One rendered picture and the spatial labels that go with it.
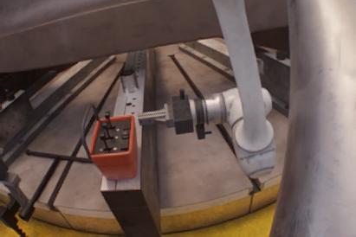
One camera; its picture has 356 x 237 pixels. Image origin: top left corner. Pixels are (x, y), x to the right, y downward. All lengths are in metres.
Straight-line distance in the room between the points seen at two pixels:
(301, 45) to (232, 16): 0.37
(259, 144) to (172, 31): 0.83
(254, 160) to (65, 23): 1.11
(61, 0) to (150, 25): 0.57
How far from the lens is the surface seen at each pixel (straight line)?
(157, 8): 1.28
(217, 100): 0.75
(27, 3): 1.70
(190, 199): 1.22
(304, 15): 0.19
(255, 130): 0.61
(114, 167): 0.80
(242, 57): 0.55
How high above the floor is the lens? 1.29
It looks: 32 degrees down
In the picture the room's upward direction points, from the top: 8 degrees counter-clockwise
